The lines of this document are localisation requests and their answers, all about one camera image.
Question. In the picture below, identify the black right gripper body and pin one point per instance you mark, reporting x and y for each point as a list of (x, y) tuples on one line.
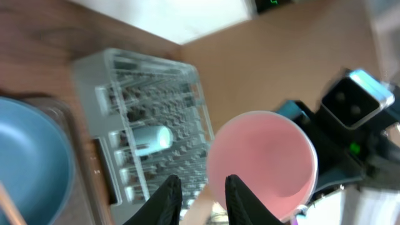
[(364, 157)]

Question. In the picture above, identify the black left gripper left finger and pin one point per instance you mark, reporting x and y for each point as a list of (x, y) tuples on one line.
[(163, 207)]

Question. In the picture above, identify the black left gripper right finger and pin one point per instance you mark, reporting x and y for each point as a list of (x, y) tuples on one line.
[(243, 207)]

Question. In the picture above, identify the pink cup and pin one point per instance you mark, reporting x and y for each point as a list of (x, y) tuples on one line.
[(270, 154)]

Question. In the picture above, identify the light blue cup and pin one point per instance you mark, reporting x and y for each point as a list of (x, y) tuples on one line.
[(152, 139)]

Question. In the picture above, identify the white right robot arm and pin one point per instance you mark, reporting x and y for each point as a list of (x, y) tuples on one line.
[(352, 205)]

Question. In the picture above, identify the grey dishwasher rack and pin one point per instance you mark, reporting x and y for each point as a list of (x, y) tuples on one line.
[(150, 120)]

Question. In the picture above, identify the brown serving tray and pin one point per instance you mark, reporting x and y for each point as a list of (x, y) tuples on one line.
[(82, 207)]

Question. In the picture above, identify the cardboard panel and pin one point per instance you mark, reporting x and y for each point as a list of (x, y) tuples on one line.
[(288, 53)]

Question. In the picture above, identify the dark blue plate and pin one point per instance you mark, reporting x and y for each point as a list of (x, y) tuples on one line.
[(37, 164)]

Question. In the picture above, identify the left wooden chopstick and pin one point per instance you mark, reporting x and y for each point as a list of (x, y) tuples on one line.
[(11, 211)]

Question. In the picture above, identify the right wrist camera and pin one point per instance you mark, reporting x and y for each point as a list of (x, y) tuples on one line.
[(356, 98)]

